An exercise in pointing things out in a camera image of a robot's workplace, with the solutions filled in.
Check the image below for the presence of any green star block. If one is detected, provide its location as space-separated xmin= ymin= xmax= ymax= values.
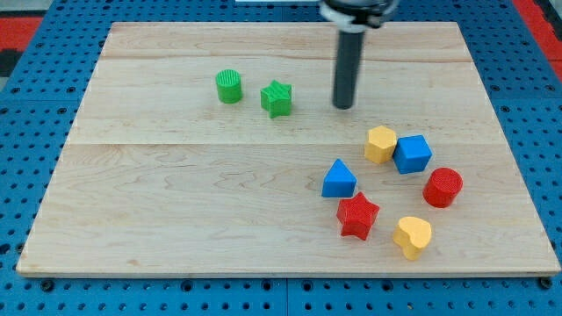
xmin=260 ymin=80 xmax=292 ymax=119

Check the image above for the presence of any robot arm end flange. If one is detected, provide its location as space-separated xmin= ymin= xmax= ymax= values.
xmin=319 ymin=0 xmax=400 ymax=33

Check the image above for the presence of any wooden board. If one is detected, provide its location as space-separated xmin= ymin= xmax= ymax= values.
xmin=17 ymin=22 xmax=560 ymax=278

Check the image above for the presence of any yellow heart block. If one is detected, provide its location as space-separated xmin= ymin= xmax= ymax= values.
xmin=393 ymin=216 xmax=433 ymax=261

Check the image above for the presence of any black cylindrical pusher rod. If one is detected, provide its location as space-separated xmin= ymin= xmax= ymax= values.
xmin=332 ymin=31 xmax=364 ymax=110

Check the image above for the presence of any red cylinder block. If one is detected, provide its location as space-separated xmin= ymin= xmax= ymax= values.
xmin=422 ymin=168 xmax=464 ymax=208

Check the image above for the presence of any red star block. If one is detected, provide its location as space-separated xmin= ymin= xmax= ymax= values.
xmin=336 ymin=192 xmax=380 ymax=241

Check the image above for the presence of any yellow hexagon block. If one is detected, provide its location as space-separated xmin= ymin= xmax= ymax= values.
xmin=364 ymin=126 xmax=398 ymax=164

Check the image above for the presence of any green cylinder block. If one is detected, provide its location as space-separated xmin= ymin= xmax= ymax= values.
xmin=215 ymin=69 xmax=243 ymax=104

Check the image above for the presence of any blue cube block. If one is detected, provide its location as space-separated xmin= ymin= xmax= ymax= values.
xmin=393 ymin=135 xmax=433 ymax=174

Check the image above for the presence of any blue triangle block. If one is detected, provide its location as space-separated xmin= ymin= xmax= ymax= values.
xmin=321 ymin=159 xmax=357 ymax=198

